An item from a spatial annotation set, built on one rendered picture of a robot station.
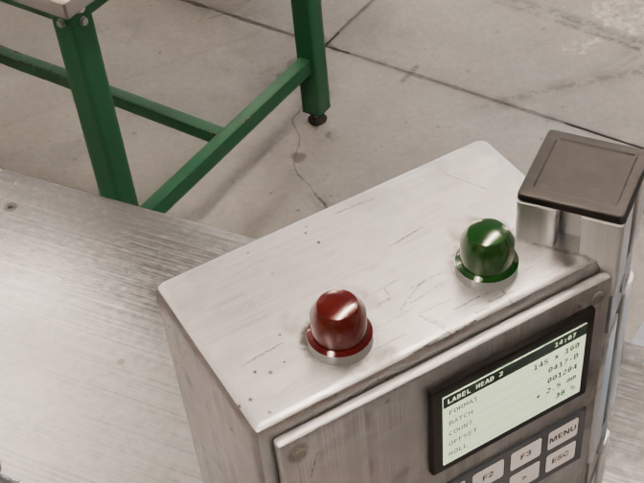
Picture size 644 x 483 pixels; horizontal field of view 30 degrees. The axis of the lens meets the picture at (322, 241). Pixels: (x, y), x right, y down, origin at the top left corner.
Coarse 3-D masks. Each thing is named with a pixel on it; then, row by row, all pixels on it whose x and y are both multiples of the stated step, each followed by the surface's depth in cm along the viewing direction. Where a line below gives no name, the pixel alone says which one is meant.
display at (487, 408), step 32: (576, 320) 49; (512, 352) 48; (544, 352) 49; (576, 352) 51; (448, 384) 47; (480, 384) 48; (512, 384) 50; (544, 384) 51; (576, 384) 52; (448, 416) 49; (480, 416) 50; (512, 416) 51; (448, 448) 50; (480, 448) 52
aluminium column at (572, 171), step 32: (544, 160) 50; (576, 160) 50; (608, 160) 50; (640, 160) 50; (544, 192) 49; (576, 192) 49; (608, 192) 49; (640, 192) 50; (544, 224) 49; (576, 224) 50; (608, 224) 48; (640, 224) 53; (608, 256) 49; (608, 352) 53; (608, 384) 57; (608, 416) 61
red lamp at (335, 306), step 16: (320, 304) 46; (336, 304) 46; (352, 304) 46; (320, 320) 45; (336, 320) 45; (352, 320) 45; (368, 320) 47; (320, 336) 46; (336, 336) 45; (352, 336) 46; (368, 336) 46; (320, 352) 46; (336, 352) 46; (352, 352) 46; (368, 352) 47
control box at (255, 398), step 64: (384, 192) 53; (448, 192) 53; (512, 192) 53; (256, 256) 51; (320, 256) 51; (384, 256) 50; (448, 256) 50; (576, 256) 50; (192, 320) 49; (256, 320) 48; (384, 320) 48; (448, 320) 48; (512, 320) 48; (192, 384) 51; (256, 384) 46; (320, 384) 46; (384, 384) 46; (256, 448) 45; (320, 448) 46; (384, 448) 48
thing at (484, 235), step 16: (480, 224) 48; (496, 224) 48; (464, 240) 48; (480, 240) 48; (496, 240) 48; (512, 240) 48; (464, 256) 48; (480, 256) 48; (496, 256) 48; (512, 256) 48; (464, 272) 49; (480, 272) 48; (496, 272) 48; (512, 272) 48; (480, 288) 48; (496, 288) 48
